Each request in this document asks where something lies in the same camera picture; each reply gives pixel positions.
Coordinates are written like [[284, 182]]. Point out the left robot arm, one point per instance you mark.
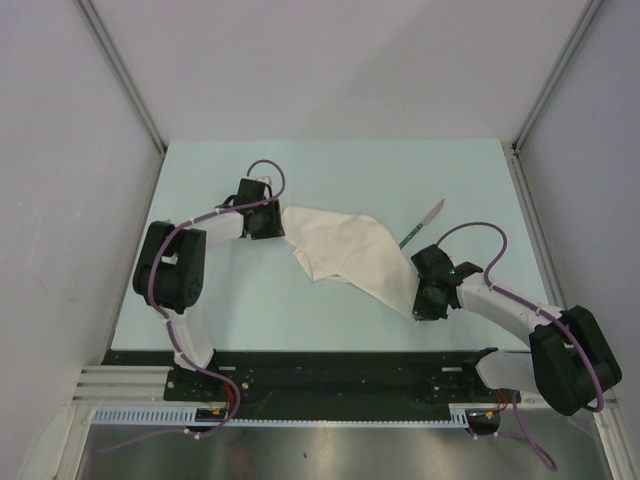
[[170, 271]]

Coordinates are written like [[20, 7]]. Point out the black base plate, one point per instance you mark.
[[344, 387]]

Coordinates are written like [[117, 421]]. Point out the knife with green handle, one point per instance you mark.
[[423, 223]]

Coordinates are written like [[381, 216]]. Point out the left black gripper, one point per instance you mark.
[[275, 228]]

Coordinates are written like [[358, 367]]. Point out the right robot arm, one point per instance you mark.
[[570, 363]]

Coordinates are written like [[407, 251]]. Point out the aluminium frame rail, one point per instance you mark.
[[121, 384]]

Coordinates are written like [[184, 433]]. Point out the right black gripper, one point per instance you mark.
[[421, 310]]

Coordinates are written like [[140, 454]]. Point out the white cloth napkin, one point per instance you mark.
[[354, 249]]

